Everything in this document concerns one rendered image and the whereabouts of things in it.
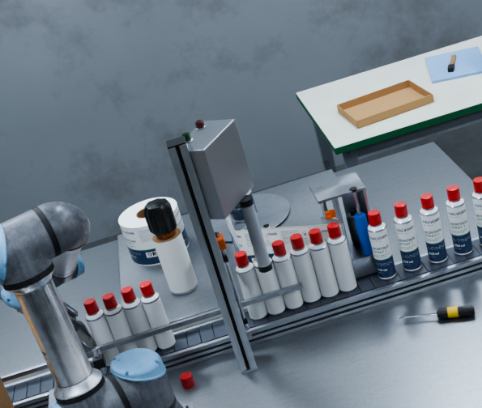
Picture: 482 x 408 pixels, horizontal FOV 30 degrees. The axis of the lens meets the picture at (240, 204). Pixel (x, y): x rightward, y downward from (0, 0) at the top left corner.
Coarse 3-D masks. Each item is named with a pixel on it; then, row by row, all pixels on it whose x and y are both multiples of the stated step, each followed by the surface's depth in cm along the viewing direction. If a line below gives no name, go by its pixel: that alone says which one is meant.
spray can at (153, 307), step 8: (144, 288) 240; (152, 288) 241; (144, 296) 241; (152, 296) 241; (144, 304) 241; (152, 304) 241; (160, 304) 243; (152, 312) 242; (160, 312) 243; (152, 320) 243; (160, 320) 243; (152, 328) 245; (160, 336) 245; (168, 336) 246; (160, 344) 247; (168, 344) 247
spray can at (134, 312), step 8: (128, 288) 241; (128, 296) 240; (128, 304) 241; (136, 304) 241; (128, 312) 241; (136, 312) 241; (144, 312) 244; (128, 320) 243; (136, 320) 242; (144, 320) 244; (136, 328) 243; (144, 328) 244; (152, 336) 247; (144, 344) 246; (152, 344) 247
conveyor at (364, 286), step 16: (448, 256) 252; (464, 256) 250; (400, 272) 251; (416, 272) 249; (368, 288) 248; (304, 304) 249; (320, 304) 247; (272, 320) 247; (176, 336) 252; (192, 336) 250; (208, 336) 248; (224, 336) 247; (160, 352) 247; (16, 384) 252; (32, 384) 250; (48, 384) 248; (16, 400) 245
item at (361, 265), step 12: (360, 192) 250; (324, 204) 252; (336, 204) 249; (348, 204) 257; (360, 204) 256; (324, 216) 254; (336, 216) 256; (348, 216) 256; (348, 240) 261; (360, 252) 254; (360, 264) 252; (372, 264) 252; (360, 276) 253
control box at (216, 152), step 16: (208, 128) 220; (224, 128) 217; (192, 144) 213; (208, 144) 211; (224, 144) 216; (240, 144) 223; (192, 160) 211; (208, 160) 210; (224, 160) 216; (240, 160) 223; (208, 176) 212; (224, 176) 216; (240, 176) 223; (208, 192) 214; (224, 192) 216; (240, 192) 223; (208, 208) 217; (224, 208) 216
